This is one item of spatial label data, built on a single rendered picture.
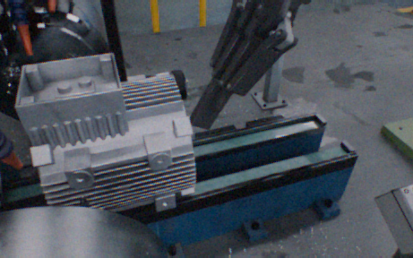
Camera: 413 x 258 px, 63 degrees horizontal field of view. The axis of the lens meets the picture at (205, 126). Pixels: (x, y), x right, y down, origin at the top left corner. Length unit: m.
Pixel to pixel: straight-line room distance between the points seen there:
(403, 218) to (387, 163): 0.46
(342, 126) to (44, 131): 0.74
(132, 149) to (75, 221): 0.19
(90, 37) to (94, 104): 0.26
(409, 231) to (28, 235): 0.38
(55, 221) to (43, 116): 0.19
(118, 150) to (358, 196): 0.53
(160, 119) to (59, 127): 0.13
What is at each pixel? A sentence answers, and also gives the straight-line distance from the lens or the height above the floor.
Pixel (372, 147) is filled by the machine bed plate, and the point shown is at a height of 0.80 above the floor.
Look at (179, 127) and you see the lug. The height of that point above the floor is 1.08.
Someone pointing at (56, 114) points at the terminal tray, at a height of 1.13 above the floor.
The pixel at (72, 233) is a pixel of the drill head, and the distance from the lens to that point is 0.28.
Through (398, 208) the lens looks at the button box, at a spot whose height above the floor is 1.06.
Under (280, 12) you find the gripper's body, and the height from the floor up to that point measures 1.24.
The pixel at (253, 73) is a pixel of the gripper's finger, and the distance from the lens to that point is 0.40.
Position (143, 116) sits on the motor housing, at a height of 1.09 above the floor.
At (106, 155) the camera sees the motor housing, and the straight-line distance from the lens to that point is 0.46.
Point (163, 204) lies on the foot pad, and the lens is 0.51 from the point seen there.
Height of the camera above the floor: 1.37
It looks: 40 degrees down
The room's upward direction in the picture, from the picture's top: straight up
